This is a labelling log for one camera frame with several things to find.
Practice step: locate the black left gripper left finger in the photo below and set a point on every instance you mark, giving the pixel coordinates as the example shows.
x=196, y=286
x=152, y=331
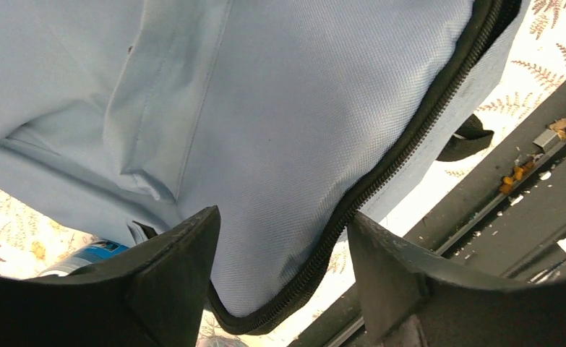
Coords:
x=152, y=294

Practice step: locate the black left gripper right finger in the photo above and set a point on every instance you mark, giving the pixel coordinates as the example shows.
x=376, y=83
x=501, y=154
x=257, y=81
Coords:
x=411, y=297

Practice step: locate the blue grey backpack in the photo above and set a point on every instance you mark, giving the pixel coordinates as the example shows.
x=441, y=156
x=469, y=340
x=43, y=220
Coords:
x=290, y=116

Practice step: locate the small clear purple jar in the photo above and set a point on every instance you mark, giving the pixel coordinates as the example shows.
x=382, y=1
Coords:
x=219, y=341

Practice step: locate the blue round cleaning gel jar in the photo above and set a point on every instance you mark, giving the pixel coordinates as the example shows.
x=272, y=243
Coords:
x=91, y=253

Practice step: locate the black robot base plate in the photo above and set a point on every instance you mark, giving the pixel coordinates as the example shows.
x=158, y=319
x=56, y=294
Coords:
x=507, y=218

